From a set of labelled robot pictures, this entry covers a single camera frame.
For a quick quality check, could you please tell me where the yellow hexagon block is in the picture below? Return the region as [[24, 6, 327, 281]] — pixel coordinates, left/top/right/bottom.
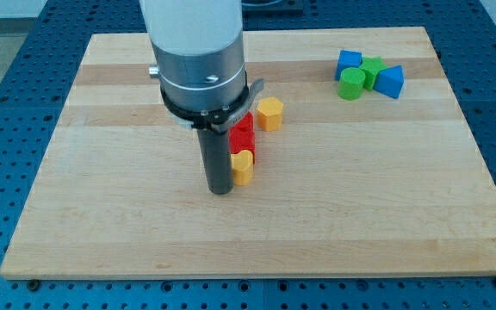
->
[[257, 97, 284, 132]]

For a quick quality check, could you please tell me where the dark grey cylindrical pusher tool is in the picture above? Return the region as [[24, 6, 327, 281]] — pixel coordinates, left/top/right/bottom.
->
[[197, 130, 233, 195]]

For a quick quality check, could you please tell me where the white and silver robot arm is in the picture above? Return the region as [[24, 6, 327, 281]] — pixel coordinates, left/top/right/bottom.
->
[[139, 0, 264, 134]]

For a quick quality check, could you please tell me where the red block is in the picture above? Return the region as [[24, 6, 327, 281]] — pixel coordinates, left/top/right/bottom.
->
[[229, 130, 256, 161], [233, 112, 254, 133]]

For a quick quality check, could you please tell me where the red block rear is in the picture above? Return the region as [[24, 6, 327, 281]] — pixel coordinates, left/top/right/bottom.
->
[[233, 112, 254, 133]]

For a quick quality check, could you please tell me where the yellow heart block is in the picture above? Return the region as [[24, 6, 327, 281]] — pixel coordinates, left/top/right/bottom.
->
[[231, 150, 254, 186]]

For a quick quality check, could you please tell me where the blue triangle block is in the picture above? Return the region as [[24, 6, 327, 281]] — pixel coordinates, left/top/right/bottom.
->
[[374, 65, 405, 99]]

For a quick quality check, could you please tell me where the blue cube block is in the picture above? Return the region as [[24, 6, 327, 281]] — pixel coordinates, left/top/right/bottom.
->
[[335, 50, 363, 81]]

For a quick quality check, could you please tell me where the green cylinder block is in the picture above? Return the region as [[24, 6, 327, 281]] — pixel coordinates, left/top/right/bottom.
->
[[337, 67, 366, 100]]

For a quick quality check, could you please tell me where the wooden board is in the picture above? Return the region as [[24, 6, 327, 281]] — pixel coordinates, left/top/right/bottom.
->
[[0, 27, 496, 280]]

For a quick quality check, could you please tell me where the green star block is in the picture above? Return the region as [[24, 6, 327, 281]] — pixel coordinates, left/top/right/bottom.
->
[[359, 57, 388, 90]]

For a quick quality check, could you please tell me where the red block front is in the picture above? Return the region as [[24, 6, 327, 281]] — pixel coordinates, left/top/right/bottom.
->
[[229, 130, 256, 161]]

